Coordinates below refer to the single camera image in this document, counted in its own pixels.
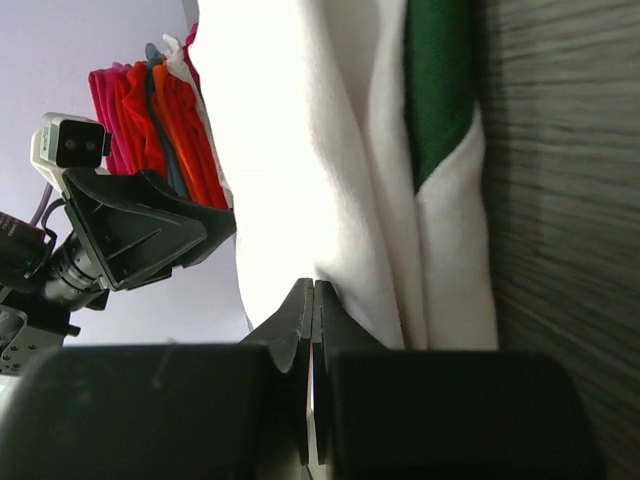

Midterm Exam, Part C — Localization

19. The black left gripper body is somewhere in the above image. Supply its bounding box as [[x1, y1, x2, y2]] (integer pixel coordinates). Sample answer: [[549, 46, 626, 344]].
[[1, 199, 110, 345]]

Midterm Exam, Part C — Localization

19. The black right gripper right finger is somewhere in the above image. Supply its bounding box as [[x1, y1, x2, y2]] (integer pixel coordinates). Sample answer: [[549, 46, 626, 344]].
[[312, 281, 603, 479]]

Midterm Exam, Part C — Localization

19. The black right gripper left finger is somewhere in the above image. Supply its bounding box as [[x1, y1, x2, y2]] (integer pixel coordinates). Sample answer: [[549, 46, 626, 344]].
[[1, 279, 313, 479]]

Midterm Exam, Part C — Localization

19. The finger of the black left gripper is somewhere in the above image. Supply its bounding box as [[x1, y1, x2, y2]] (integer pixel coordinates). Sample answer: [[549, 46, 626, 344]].
[[63, 168, 236, 291]]

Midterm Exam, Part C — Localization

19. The white and green raglan t-shirt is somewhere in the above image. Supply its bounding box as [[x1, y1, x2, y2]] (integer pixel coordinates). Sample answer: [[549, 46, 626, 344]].
[[191, 1, 498, 350]]

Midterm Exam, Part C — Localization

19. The folded orange t-shirt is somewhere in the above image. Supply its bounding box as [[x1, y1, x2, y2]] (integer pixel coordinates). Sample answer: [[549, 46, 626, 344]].
[[153, 62, 228, 210]]

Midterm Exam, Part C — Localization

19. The folded red t-shirt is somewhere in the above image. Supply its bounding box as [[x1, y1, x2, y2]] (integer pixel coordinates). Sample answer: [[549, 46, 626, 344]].
[[115, 61, 167, 179]]

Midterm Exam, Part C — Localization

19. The folded white grey t-shirt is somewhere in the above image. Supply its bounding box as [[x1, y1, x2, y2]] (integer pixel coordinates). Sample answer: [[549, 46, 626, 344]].
[[162, 34, 233, 209]]

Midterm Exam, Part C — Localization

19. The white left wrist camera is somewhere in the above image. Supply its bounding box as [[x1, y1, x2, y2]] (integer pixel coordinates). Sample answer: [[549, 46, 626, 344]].
[[30, 112, 112, 193]]

